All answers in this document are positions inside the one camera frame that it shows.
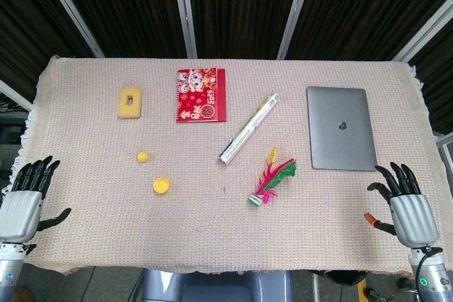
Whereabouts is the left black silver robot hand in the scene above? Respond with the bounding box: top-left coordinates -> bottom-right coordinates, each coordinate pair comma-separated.
0,155 -> 72,245

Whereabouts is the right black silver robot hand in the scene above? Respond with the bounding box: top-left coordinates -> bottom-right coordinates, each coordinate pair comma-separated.
363,161 -> 441,248

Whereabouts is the yellow capsule half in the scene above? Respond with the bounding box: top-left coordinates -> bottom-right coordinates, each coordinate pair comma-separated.
152,177 -> 171,195

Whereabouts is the grey closed laptop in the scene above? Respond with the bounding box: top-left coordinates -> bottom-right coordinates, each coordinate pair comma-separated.
306,86 -> 378,172

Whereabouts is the yellow sponge with hole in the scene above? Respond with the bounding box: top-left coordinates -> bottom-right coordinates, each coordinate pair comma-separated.
116,85 -> 144,119

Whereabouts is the colourful feather shuttlecock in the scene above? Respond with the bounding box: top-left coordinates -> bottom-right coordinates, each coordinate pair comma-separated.
247,146 -> 297,207

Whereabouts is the beige woven tablecloth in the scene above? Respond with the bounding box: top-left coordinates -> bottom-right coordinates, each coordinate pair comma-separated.
8,54 -> 453,277

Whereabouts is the silver foil roll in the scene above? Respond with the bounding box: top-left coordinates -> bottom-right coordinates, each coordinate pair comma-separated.
218,92 -> 280,167

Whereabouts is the grey robot torso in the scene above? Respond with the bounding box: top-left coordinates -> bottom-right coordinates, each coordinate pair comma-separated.
141,268 -> 294,302

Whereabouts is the red spiral desk calendar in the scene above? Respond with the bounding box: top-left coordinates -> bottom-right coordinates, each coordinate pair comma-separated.
175,67 -> 227,124

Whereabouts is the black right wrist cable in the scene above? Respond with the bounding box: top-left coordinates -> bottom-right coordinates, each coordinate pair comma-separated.
415,246 -> 444,284

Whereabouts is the white aluminium frame post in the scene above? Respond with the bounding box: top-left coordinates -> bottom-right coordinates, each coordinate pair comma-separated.
0,79 -> 33,112
277,0 -> 317,60
391,0 -> 453,64
171,0 -> 198,59
35,0 -> 105,58

